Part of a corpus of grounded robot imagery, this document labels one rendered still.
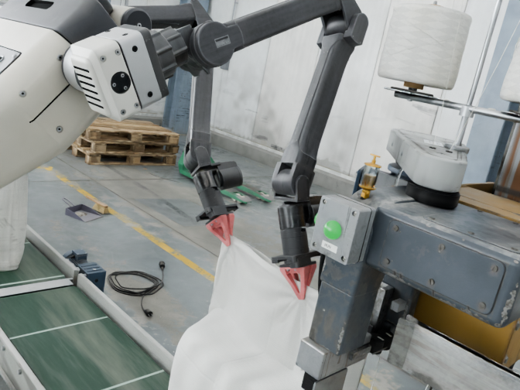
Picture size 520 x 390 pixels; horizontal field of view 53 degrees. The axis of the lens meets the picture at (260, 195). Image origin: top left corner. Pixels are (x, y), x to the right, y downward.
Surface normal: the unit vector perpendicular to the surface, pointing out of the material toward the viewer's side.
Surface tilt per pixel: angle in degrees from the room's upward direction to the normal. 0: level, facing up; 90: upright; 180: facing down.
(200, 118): 52
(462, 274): 90
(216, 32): 76
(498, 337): 90
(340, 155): 90
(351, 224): 90
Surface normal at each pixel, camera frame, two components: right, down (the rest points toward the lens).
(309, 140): 0.59, -0.03
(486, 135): -0.71, 0.04
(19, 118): 0.23, 0.67
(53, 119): 0.68, 0.31
